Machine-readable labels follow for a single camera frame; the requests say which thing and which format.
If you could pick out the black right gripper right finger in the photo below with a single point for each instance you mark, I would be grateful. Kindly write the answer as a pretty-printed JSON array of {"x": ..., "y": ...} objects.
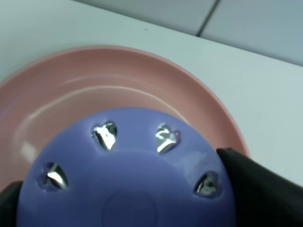
[{"x": 262, "y": 198}]

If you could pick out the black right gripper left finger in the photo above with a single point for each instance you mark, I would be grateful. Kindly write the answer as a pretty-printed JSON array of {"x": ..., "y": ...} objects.
[{"x": 8, "y": 204}]

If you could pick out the purple lidded air freshener can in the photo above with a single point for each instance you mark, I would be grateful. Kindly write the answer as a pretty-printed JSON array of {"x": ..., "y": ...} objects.
[{"x": 127, "y": 167}]

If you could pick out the pink round plate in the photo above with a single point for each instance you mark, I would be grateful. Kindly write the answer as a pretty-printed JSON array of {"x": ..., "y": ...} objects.
[{"x": 44, "y": 97}]

